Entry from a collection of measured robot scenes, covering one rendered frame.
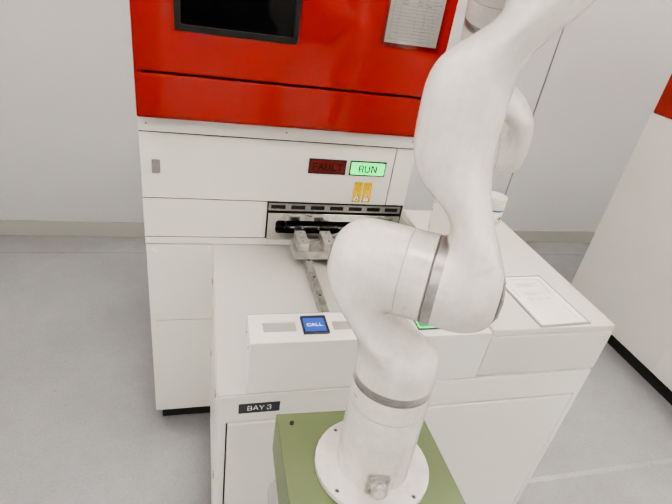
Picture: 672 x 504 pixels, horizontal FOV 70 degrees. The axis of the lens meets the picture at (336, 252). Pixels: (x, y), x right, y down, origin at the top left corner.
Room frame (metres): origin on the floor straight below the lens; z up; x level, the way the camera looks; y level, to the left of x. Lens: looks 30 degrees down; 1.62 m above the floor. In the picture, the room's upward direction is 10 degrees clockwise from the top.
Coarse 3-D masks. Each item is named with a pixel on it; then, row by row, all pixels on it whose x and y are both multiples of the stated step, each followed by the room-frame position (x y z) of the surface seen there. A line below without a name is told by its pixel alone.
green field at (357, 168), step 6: (354, 162) 1.43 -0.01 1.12; (354, 168) 1.43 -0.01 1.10; (360, 168) 1.43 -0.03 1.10; (366, 168) 1.44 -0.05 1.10; (372, 168) 1.44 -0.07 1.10; (378, 168) 1.45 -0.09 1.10; (384, 168) 1.46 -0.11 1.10; (360, 174) 1.43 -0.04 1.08; (366, 174) 1.44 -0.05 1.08; (372, 174) 1.45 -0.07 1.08; (378, 174) 1.45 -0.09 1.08
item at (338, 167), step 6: (312, 162) 1.39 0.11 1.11; (318, 162) 1.39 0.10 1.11; (324, 162) 1.40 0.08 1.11; (330, 162) 1.40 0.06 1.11; (336, 162) 1.41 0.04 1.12; (342, 162) 1.41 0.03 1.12; (312, 168) 1.39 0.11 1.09; (318, 168) 1.39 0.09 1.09; (324, 168) 1.40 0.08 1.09; (330, 168) 1.40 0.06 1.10; (336, 168) 1.41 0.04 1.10; (342, 168) 1.42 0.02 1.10
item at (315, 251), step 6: (312, 240) 1.32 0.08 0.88; (294, 246) 1.27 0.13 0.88; (312, 246) 1.29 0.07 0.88; (318, 246) 1.29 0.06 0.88; (294, 252) 1.24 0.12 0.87; (300, 252) 1.24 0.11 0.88; (306, 252) 1.25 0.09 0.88; (312, 252) 1.26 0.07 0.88; (318, 252) 1.26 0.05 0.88; (324, 252) 1.27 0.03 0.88; (294, 258) 1.24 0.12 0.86; (300, 258) 1.25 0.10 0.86; (306, 258) 1.25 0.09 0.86; (312, 258) 1.26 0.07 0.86; (318, 258) 1.26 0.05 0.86; (324, 258) 1.27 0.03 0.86
